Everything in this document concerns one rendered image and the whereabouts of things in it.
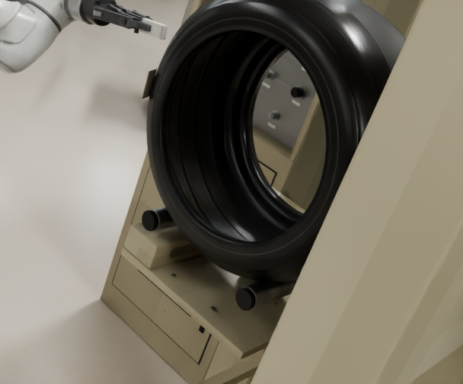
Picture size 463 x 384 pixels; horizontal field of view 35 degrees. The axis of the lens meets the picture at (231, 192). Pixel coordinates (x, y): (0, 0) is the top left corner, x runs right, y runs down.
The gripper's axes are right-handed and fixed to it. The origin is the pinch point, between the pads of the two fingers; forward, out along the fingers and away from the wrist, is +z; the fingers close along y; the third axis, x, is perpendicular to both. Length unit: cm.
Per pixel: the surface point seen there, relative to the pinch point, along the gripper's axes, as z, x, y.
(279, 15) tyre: 40.1, -12.1, -10.9
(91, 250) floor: -87, 112, 74
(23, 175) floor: -148, 103, 81
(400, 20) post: 43, -14, 26
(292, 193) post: 29.1, 30.6, 25.7
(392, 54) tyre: 56, -10, 2
